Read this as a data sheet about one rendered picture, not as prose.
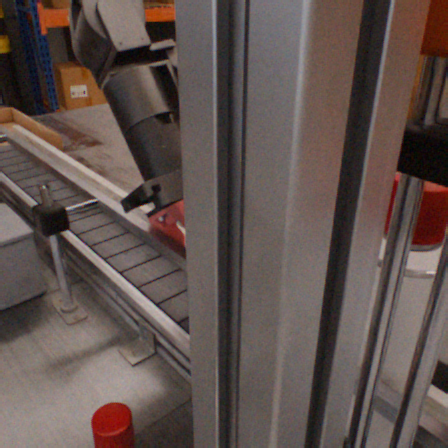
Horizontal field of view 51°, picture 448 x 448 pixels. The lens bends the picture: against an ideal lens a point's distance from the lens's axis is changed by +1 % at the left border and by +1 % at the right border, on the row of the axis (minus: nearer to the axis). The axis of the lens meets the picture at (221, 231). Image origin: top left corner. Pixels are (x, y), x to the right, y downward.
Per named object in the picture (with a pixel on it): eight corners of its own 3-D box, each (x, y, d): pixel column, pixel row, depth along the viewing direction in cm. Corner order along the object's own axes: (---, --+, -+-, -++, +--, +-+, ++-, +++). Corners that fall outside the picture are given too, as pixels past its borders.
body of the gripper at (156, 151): (237, 169, 46) (206, 100, 46) (151, 201, 41) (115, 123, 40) (205, 188, 52) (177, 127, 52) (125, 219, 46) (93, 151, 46)
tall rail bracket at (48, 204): (118, 296, 58) (102, 173, 50) (62, 321, 54) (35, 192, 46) (106, 284, 61) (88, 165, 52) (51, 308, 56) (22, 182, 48)
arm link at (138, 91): (92, 90, 47) (104, 62, 42) (152, 75, 50) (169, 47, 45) (121, 153, 47) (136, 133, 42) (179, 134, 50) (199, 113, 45)
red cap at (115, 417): (141, 430, 42) (138, 404, 40) (125, 465, 39) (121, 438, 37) (106, 422, 42) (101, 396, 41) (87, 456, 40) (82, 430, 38)
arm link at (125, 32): (75, 43, 49) (90, -8, 41) (170, 24, 54) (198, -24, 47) (123, 149, 49) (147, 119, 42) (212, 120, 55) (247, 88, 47)
